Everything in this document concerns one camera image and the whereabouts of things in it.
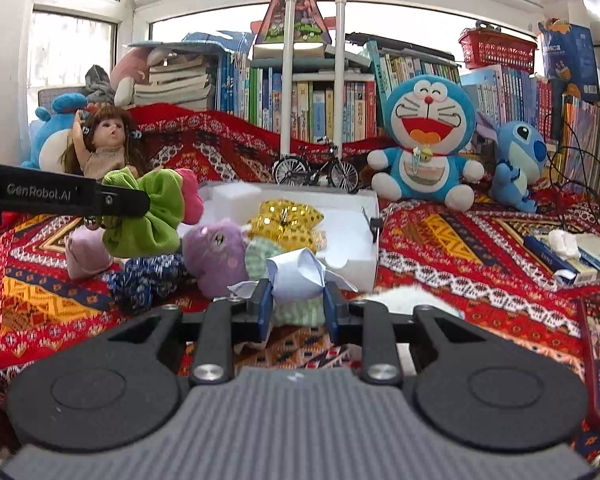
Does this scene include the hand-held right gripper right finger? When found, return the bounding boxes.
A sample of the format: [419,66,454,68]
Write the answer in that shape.
[322,280,498,386]

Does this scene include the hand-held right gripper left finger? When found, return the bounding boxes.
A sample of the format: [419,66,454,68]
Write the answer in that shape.
[102,277,277,386]

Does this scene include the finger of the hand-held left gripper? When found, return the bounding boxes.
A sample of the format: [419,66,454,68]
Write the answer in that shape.
[95,181,152,218]

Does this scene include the green pink scrunchie with bell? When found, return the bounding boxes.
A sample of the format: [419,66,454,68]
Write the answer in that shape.
[82,167,205,258]

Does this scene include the light blue white scrunchie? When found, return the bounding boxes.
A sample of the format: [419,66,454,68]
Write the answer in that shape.
[227,249,359,306]

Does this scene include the light green checked scrunchie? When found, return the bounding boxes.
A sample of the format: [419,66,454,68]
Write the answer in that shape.
[245,237,326,326]

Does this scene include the purple plush toy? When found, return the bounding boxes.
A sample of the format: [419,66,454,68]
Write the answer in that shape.
[182,220,251,298]

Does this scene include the white cardboard box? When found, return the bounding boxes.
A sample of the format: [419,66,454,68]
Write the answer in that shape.
[180,182,381,293]

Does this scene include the blue floral fabric pouch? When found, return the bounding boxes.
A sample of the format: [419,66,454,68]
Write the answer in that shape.
[105,254,188,311]

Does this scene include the gold sequin bow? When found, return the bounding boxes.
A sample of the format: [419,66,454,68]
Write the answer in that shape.
[247,199,326,253]

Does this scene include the white foam block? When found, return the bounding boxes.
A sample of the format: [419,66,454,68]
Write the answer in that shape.
[215,183,261,221]

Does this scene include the brown haired doll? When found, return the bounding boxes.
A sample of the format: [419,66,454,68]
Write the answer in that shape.
[62,102,151,181]

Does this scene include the blue white round plush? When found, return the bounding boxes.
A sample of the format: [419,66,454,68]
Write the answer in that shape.
[20,92,88,171]

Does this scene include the black binder clip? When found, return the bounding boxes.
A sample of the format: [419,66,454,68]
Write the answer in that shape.
[362,207,383,248]

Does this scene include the pink white plush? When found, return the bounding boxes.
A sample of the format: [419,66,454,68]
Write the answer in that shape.
[111,45,166,106]

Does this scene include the stack of worn books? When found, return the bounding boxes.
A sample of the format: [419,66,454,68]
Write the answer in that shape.
[132,55,216,108]

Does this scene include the red patterned blanket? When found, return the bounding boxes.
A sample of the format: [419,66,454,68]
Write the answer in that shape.
[0,102,600,466]

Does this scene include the black model bicycle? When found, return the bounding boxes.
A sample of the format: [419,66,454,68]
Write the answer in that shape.
[272,142,359,193]

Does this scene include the grey flat board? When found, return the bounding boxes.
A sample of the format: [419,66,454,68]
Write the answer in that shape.
[127,32,253,56]

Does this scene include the blue cat plush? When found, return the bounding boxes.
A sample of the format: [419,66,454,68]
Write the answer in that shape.
[367,75,486,213]

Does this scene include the row of books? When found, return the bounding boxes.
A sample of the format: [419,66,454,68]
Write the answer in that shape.
[215,40,600,186]

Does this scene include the dark blue flat box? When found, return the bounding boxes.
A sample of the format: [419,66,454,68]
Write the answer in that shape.
[522,234,598,283]

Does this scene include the beige flat box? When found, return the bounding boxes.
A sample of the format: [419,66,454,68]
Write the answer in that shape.
[252,42,326,61]

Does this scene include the blue alien plush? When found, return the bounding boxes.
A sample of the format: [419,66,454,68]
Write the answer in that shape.
[475,110,548,213]

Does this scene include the white crumpled tissue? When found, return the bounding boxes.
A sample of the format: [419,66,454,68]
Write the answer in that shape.
[547,230,581,256]

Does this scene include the triangular printed box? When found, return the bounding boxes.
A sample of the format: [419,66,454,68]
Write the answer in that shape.
[252,0,333,46]

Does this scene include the red plastic basket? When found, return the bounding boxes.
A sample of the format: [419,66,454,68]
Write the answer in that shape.
[458,27,538,68]

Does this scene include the blue printed box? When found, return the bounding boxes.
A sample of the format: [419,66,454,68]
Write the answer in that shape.
[537,20,600,103]

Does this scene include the white window frame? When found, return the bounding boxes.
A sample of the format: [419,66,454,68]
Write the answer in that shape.
[30,0,600,126]

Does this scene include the white pipe frame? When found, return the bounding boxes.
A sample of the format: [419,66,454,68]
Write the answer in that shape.
[280,0,348,156]

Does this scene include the black cables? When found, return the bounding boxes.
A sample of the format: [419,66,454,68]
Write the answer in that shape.
[545,110,600,231]

